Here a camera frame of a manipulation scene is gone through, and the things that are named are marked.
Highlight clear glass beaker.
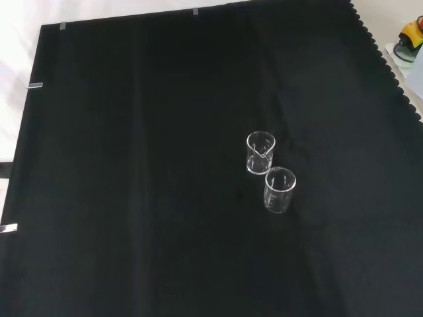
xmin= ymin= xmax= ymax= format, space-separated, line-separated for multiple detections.
xmin=245 ymin=130 xmax=276 ymax=176
xmin=263 ymin=166 xmax=297 ymax=215

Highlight black bench cloth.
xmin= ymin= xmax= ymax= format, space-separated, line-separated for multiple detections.
xmin=0 ymin=0 xmax=423 ymax=317

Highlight pale board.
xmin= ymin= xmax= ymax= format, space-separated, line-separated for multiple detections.
xmin=383 ymin=42 xmax=418 ymax=80

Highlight yellow stop button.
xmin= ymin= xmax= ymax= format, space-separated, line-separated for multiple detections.
xmin=398 ymin=15 xmax=423 ymax=52

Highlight stop button cable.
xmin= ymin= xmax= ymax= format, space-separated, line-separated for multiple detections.
xmin=391 ymin=41 xmax=416 ymax=63

